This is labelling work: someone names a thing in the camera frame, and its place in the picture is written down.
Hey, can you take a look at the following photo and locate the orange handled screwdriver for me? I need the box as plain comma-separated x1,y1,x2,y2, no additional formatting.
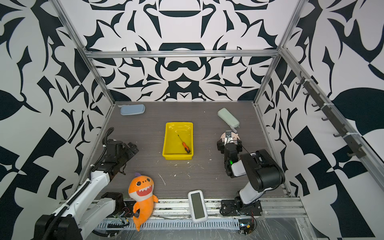
178,135,191,154

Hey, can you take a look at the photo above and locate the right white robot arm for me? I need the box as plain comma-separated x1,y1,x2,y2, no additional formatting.
217,136,286,216

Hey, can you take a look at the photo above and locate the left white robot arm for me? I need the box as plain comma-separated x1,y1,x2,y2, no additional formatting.
33,139,139,240

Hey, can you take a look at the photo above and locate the yellow plastic bin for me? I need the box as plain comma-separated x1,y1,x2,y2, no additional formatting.
162,122,194,161

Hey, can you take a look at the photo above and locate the orange shark plush toy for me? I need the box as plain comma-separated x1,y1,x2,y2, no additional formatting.
129,173,159,232

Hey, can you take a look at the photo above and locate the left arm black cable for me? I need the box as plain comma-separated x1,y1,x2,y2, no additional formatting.
89,127,115,175

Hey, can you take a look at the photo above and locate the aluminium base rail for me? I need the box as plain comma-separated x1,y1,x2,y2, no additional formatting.
56,196,310,232

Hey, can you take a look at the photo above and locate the black wall hook rack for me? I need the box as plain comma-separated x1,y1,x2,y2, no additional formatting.
297,73,367,159

